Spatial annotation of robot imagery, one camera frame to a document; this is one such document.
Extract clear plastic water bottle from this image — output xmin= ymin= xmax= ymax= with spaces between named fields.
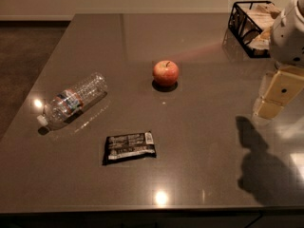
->
xmin=37 ymin=72 xmax=107 ymax=128

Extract black wire basket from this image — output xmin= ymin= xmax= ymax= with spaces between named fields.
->
xmin=228 ymin=1 xmax=272 ymax=58

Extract red apple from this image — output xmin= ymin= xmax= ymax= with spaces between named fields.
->
xmin=152 ymin=61 xmax=180 ymax=86

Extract black rxbar chocolate wrapper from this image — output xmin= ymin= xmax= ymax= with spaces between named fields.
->
xmin=103 ymin=131 xmax=157 ymax=165

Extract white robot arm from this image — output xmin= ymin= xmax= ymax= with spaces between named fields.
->
xmin=253 ymin=0 xmax=304 ymax=120

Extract white napkins in basket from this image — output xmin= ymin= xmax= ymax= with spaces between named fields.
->
xmin=249 ymin=3 xmax=280 ymax=51

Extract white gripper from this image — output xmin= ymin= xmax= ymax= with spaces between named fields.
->
xmin=253 ymin=62 xmax=304 ymax=120

